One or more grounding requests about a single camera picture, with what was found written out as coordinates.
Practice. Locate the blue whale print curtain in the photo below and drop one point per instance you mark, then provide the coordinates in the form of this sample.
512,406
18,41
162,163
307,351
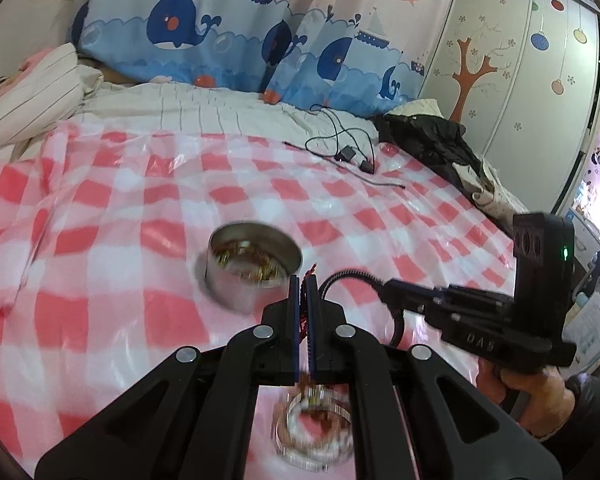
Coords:
361,56

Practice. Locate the red white checkered plastic sheet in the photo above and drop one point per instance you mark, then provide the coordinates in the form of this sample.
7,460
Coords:
103,240

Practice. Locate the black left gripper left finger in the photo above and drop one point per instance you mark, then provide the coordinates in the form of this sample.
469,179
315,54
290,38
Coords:
191,416

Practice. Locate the round silver metal tin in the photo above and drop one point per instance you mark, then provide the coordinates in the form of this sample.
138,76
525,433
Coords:
241,296

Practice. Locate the right hand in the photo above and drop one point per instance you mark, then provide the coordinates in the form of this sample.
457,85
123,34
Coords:
550,402

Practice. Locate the black jacket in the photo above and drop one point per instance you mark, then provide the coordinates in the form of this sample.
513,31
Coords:
434,141

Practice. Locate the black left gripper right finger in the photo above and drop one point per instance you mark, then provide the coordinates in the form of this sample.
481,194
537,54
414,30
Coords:
413,416

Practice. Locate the jewelry pile in tin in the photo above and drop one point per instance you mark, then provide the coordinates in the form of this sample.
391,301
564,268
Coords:
249,262

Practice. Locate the jewelry pile beneath gripper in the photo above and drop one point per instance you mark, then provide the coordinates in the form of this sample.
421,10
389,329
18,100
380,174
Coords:
312,425

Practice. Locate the striped white bedding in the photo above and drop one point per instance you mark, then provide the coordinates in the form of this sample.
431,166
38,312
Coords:
54,85

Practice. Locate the white sliding wardrobe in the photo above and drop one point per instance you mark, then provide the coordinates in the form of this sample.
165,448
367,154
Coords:
523,77

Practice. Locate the cream spotted cloth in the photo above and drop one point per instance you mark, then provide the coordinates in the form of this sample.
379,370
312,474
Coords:
486,190

